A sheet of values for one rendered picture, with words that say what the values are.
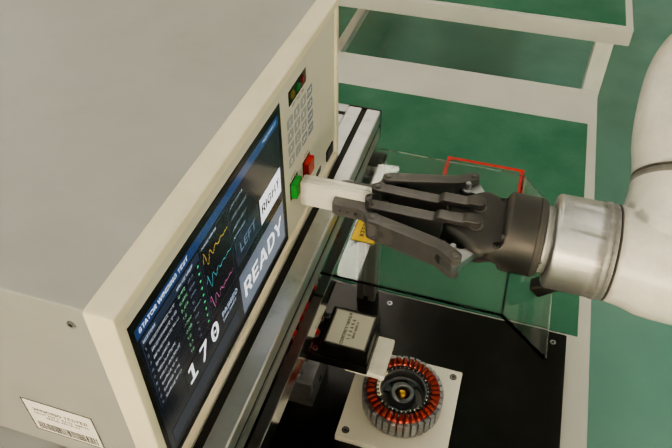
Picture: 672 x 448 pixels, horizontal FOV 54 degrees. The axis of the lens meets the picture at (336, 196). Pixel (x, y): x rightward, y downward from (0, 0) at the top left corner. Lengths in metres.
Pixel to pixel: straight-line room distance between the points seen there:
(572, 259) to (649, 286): 0.06
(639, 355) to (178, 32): 1.76
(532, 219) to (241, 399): 0.30
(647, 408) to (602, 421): 0.14
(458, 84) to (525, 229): 1.09
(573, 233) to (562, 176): 0.83
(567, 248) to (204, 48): 0.37
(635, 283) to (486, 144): 0.90
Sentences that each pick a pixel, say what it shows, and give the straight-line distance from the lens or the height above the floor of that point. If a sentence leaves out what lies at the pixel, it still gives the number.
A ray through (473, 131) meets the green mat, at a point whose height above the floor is 0.75.
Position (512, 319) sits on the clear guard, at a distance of 0.75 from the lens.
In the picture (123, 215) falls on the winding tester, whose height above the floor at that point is 1.32.
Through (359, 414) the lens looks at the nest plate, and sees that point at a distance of 0.97.
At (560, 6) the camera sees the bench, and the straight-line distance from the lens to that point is 2.12.
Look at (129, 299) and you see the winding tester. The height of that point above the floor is 1.32.
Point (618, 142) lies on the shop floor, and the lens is 2.93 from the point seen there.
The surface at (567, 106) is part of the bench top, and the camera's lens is 1.66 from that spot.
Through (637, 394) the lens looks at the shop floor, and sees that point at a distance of 2.08.
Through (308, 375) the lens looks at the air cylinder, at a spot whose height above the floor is 0.82.
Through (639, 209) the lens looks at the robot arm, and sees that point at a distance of 0.64.
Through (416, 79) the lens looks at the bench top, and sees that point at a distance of 1.68.
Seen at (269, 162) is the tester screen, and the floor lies 1.26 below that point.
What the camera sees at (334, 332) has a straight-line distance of 0.88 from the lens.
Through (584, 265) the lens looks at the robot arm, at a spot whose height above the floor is 1.20.
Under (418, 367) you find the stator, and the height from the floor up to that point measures 0.82.
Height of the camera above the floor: 1.62
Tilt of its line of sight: 42 degrees down
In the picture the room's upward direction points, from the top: straight up
